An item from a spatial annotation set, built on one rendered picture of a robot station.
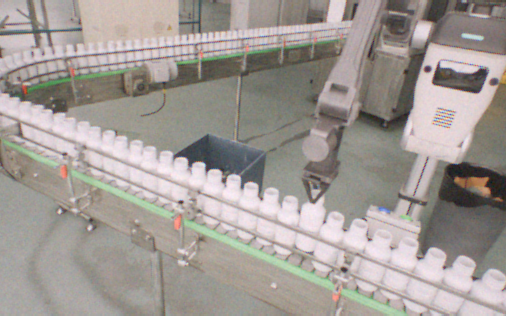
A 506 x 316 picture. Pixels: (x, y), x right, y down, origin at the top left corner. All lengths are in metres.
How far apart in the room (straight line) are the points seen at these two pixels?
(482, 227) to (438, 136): 1.22
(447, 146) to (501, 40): 0.36
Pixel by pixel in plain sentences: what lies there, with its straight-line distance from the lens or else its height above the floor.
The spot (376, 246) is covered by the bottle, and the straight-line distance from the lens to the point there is 0.91.
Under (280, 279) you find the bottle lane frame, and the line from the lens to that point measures 1.04.
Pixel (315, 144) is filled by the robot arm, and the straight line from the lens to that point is 0.75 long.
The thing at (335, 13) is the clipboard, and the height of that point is 1.17.
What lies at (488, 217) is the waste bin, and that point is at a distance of 2.48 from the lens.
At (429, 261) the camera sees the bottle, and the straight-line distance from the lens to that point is 0.91.
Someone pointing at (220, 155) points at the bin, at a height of 0.85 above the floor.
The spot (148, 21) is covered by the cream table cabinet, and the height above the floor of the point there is 0.84.
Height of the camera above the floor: 1.70
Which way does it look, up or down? 30 degrees down
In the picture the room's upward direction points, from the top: 6 degrees clockwise
